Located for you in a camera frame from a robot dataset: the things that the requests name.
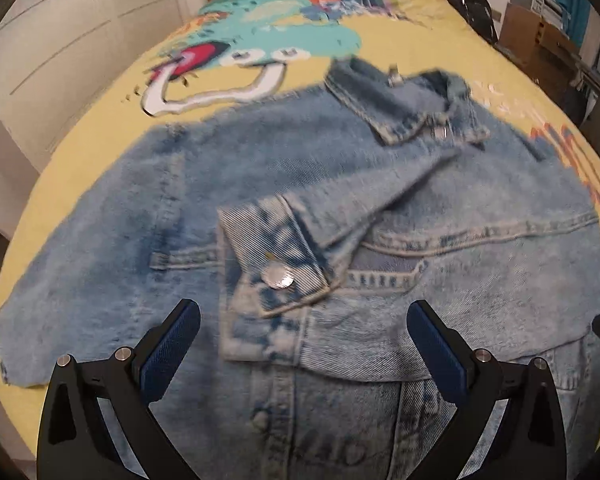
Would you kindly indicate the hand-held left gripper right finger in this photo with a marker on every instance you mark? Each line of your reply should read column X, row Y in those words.
column 437, row 350

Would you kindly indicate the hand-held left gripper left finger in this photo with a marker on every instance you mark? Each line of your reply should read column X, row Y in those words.
column 172, row 345

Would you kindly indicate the light blue denim jacket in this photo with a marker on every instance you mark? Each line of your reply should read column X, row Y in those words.
column 280, row 160

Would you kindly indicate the yellow cartoon printed blanket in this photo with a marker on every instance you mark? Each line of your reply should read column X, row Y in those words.
column 105, row 125

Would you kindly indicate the brown cardboard box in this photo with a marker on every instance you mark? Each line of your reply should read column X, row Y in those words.
column 520, row 30

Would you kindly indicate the white wardrobe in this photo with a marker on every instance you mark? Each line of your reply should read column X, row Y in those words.
column 55, row 35

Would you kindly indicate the black bag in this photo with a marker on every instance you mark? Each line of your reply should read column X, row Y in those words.
column 472, row 7

